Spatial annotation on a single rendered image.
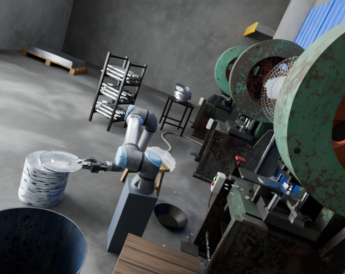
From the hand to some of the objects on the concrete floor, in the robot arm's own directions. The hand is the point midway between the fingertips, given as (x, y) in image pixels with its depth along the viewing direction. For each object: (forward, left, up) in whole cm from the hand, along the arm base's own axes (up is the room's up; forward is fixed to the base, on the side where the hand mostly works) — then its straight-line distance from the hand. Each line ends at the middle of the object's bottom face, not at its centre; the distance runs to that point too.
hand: (78, 162), depth 194 cm
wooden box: (+46, -96, -29) cm, 110 cm away
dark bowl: (+80, -11, -29) cm, 86 cm away
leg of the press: (+137, -45, -29) cm, 148 cm away
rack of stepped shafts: (+26, +182, -29) cm, 186 cm away
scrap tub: (-11, -102, -29) cm, 107 cm away
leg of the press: (+121, -96, -29) cm, 158 cm away
